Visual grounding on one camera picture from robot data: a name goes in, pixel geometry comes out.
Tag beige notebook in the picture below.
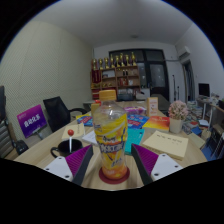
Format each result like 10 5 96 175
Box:
142 130 189 161

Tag orange book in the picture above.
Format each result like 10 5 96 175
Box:
143 115 171 132

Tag white wall air conditioner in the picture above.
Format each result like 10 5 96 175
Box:
176 45 192 59

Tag yellow-labelled orange-capped drink bottle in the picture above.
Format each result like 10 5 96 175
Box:
92 89 129 181

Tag yellow gift box, red ribbon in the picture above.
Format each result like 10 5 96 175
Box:
89 99 102 118

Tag white book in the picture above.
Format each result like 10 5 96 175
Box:
81 130 99 146

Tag tan upright box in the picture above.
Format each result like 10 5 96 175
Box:
146 97 159 117

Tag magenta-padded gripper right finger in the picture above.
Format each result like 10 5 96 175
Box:
130 143 184 186

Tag black tripod stand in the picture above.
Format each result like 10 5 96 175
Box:
171 74 181 101

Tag blue booklet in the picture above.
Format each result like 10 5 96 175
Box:
75 114 94 128

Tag wooden shelf unit with trophies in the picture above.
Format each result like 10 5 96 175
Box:
90 52 142 101

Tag purple sign board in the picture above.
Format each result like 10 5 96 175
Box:
16 104 48 139

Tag black office chair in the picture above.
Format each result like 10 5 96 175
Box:
43 95 88 133

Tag black computer monitor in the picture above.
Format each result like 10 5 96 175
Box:
198 83 211 98

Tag wooden desk with white legs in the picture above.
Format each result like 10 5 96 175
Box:
196 96 224 134

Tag stack of books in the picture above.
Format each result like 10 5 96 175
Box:
186 101 205 130

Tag pink flowers in white pot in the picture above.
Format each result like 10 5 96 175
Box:
168 100 190 135

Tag pink box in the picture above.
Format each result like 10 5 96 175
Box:
124 106 147 116

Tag black mug with coloured dots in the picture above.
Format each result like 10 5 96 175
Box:
50 138 84 159

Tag blue book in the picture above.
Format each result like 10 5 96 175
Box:
127 114 149 130

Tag grey office chair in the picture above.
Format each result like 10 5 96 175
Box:
0 85 29 159

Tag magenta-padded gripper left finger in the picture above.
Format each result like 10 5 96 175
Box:
43 144 95 187

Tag white stirrer with red ball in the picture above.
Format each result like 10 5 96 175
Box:
67 129 75 154

